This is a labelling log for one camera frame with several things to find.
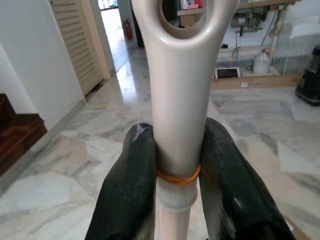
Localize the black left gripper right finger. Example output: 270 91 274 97
199 117 297 240

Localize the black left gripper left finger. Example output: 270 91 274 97
84 122 158 240

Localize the beige plastic broom handle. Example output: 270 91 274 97
130 0 239 240

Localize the orange rubber band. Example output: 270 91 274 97
156 164 202 186

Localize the dark wooden stair step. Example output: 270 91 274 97
0 93 48 176

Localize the white framed dark panel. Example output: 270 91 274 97
214 66 242 80

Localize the white plastic jug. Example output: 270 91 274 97
253 49 272 74

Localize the black round appliance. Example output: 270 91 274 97
294 44 320 107

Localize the beige louvered door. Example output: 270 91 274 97
49 0 112 97

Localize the red fire extinguisher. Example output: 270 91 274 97
122 18 134 41

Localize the wooden workbench frame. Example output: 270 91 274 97
211 0 305 90

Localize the white wire mesh fence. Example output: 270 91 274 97
271 33 320 75

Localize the grey wall mounted device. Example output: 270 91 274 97
230 6 270 29

